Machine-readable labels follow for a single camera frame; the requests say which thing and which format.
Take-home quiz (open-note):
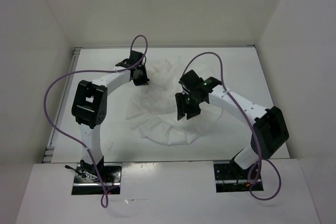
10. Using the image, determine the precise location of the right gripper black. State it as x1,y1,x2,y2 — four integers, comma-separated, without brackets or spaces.
175,89,203,119

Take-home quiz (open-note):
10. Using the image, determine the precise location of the white pleated skirt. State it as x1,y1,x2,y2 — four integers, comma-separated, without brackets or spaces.
125,56,223,146

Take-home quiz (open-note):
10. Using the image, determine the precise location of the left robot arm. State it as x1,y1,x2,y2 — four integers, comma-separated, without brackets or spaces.
71,64,149,182

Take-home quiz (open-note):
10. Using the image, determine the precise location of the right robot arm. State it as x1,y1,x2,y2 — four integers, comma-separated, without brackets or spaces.
175,77,289,178

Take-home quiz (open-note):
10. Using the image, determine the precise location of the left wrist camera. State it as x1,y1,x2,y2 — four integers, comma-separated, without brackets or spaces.
115,50,144,69

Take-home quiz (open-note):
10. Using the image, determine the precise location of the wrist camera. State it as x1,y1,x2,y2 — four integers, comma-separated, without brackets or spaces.
115,50,144,69
179,70,204,90

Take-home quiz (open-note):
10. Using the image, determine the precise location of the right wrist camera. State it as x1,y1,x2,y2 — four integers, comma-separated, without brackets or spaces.
179,70,204,90

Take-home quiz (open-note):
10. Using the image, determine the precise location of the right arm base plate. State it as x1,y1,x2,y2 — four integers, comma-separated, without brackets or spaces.
213,162,251,193

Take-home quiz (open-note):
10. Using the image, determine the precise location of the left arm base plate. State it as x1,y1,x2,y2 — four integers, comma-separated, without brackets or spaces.
71,163,123,195

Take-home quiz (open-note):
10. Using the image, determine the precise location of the aluminium table frame rail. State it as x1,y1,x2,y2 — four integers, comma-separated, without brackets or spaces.
42,47,82,164

